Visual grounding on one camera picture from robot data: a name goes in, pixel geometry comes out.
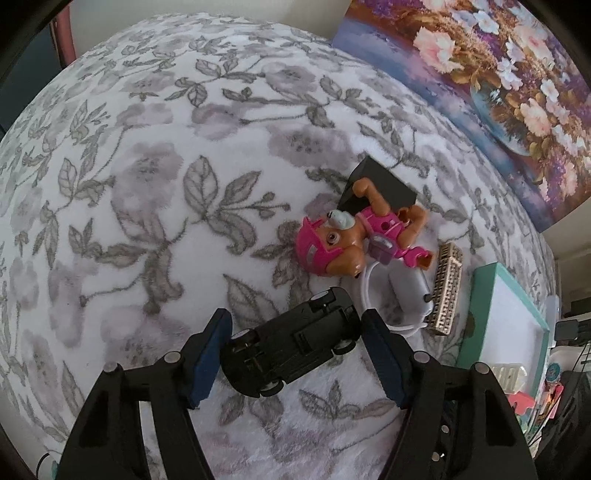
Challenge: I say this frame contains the white hair claw clip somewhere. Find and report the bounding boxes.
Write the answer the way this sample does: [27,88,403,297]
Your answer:
[491,363,528,394]

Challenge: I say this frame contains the black toy car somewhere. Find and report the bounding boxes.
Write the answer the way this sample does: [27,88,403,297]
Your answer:
[221,287,361,398]

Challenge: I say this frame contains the teal white shallow box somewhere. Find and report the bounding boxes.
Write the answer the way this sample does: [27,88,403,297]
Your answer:
[456,263,550,397]

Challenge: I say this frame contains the gold patterned lighter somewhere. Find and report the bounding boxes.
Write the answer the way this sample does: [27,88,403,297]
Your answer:
[427,242,463,336]

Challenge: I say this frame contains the white smart watch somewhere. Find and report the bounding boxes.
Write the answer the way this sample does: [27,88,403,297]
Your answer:
[359,260,434,337]

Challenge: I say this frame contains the pink dog toy figure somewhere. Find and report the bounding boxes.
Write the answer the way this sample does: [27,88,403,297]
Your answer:
[294,177,434,277]

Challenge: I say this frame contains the black power adapter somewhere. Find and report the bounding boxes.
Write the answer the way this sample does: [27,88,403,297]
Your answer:
[338,155,417,214]

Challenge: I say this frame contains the floral patterned blanket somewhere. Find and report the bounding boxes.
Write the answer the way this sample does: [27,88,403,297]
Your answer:
[1,13,556,462]

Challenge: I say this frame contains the flower bouquet painting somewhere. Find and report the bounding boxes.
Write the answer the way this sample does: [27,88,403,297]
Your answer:
[332,0,590,231]

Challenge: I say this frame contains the pink rolled mat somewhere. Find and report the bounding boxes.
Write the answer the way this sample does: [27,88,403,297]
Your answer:
[50,11,77,68]

